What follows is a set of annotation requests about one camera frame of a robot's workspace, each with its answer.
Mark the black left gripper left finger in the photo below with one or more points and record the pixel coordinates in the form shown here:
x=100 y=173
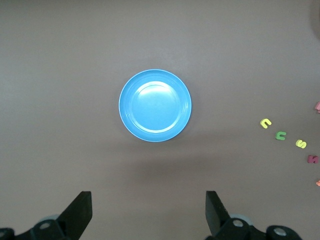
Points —
x=75 y=220

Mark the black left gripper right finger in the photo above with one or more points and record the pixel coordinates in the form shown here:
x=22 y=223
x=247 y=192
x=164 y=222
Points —
x=216 y=220

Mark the yellow foam letter u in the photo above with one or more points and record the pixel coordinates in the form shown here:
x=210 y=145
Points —
x=262 y=122

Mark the green foam letter u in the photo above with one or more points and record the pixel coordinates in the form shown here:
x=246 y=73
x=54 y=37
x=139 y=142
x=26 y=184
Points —
x=280 y=133

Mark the yellow foam letter s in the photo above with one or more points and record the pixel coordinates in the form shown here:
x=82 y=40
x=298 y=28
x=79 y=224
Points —
x=301 y=144

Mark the maroon foam letter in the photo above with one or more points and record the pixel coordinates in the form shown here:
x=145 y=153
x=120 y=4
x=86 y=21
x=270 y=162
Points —
x=310 y=159

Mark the blue plate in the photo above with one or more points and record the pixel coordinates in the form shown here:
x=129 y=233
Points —
x=155 y=105

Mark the brown table cover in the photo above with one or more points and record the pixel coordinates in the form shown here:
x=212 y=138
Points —
x=75 y=75

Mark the pink foam letter M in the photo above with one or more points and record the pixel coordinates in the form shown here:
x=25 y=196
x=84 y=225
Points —
x=318 y=106

